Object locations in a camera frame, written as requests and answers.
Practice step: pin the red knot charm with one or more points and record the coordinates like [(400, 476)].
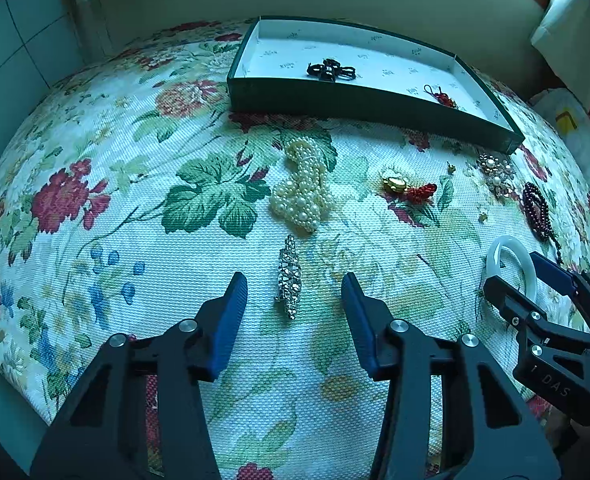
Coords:
[(442, 96)]

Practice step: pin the white jade bangle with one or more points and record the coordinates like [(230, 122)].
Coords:
[(492, 260)]

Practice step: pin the green jewelry box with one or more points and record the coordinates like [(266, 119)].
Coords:
[(375, 67)]

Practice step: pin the silver rhinestone hair clip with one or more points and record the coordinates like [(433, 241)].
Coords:
[(289, 275)]

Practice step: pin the floral bedspread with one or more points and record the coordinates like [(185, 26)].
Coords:
[(125, 240)]

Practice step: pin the pearl flower brooch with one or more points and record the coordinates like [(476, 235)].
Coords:
[(496, 176)]

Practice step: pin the white bag with yellow mark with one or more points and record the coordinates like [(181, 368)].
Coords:
[(580, 130)]

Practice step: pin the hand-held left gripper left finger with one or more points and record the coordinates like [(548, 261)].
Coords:
[(230, 320)]

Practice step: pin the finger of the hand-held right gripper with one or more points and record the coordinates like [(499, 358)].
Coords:
[(505, 297), (550, 272)]

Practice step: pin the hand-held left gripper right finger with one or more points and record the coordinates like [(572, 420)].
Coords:
[(360, 320)]

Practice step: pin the gold and red brooch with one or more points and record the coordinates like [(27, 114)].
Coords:
[(395, 182)]

